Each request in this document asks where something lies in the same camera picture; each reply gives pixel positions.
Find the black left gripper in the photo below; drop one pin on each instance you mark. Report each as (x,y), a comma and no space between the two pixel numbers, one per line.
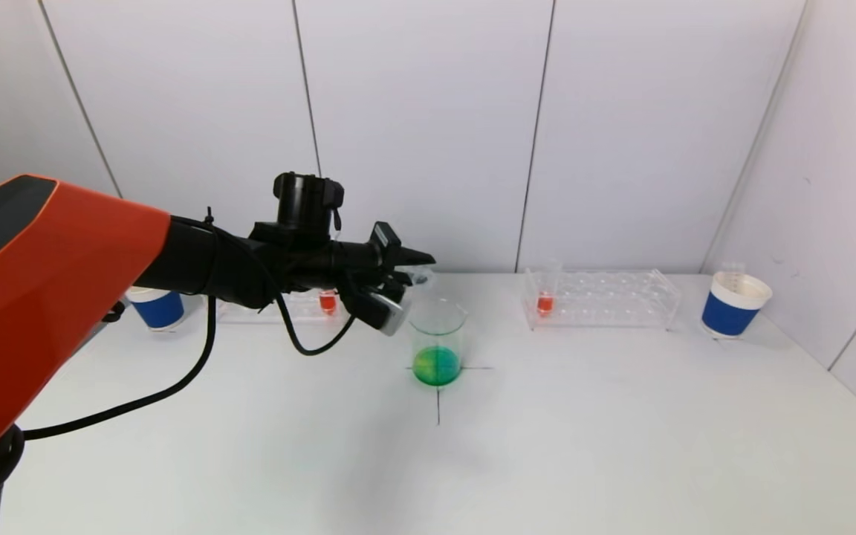
(385,245)

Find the blue pigment test tube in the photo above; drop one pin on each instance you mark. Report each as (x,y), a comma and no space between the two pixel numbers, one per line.
(422,279)

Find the yellow pigment test tube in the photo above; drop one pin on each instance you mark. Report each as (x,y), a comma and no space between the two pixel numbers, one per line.
(733,273)

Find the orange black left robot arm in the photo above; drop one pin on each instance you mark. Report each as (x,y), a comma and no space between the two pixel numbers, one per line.
(49,282)

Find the red pigment test tube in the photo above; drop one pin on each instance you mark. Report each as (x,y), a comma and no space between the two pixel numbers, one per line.
(328,302)
(545,304)

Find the clear glass beaker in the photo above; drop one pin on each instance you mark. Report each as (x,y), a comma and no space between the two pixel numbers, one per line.
(437,364)

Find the clear acrylic test tube rack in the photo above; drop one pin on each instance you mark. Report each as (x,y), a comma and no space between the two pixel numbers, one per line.
(606,301)
(309,316)

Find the blue sleeved paper cup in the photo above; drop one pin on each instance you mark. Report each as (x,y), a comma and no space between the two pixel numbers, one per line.
(160,310)
(729,316)

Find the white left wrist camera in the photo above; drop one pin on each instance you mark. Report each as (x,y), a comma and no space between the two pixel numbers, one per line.
(391,316)

